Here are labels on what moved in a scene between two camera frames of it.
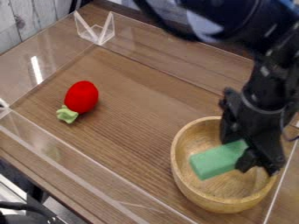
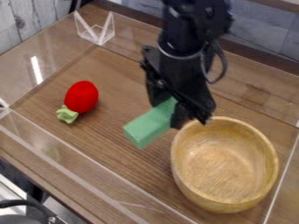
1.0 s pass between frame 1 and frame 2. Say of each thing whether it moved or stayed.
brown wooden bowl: stayed
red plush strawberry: stayed
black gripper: moved
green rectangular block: moved
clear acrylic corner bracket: stayed
